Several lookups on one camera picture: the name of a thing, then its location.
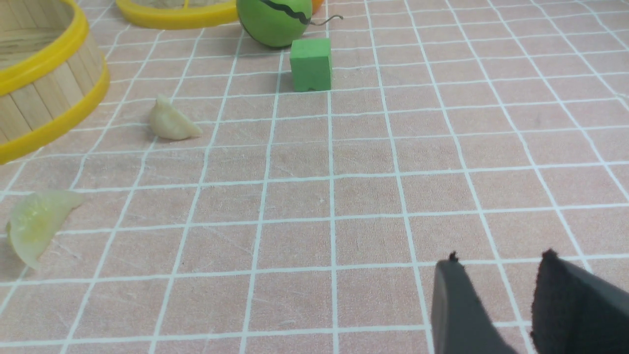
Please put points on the orange yellow toy pear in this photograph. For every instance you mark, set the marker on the orange yellow toy pear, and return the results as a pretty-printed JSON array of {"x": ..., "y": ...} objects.
[{"x": 316, "y": 5}]

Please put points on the yellow rimmed bamboo steamer tray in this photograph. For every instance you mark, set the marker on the yellow rimmed bamboo steamer tray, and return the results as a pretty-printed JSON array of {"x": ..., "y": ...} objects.
[{"x": 53, "y": 74}]

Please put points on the white dumpling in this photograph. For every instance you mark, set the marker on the white dumpling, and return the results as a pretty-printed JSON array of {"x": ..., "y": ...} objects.
[{"x": 167, "y": 122}]

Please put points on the pale green dumpling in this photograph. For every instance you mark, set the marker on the pale green dumpling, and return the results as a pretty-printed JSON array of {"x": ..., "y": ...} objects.
[{"x": 35, "y": 220}]

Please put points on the yellow woven steamer lid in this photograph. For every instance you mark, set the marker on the yellow woven steamer lid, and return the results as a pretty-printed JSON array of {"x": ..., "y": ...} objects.
[{"x": 178, "y": 14}]

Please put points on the green foam cube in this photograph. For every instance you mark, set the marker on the green foam cube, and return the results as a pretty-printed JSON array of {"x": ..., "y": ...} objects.
[{"x": 311, "y": 64}]

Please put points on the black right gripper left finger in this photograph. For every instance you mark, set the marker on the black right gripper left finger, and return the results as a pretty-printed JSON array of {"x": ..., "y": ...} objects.
[{"x": 460, "y": 323}]

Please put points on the green toy melon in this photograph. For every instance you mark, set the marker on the green toy melon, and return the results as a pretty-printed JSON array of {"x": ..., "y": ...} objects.
[{"x": 277, "y": 23}]

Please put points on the pink checked tablecloth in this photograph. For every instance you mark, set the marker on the pink checked tablecloth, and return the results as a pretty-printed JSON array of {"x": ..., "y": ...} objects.
[{"x": 310, "y": 223}]

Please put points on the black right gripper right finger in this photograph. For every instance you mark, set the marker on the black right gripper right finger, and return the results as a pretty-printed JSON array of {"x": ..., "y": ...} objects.
[{"x": 576, "y": 312}]

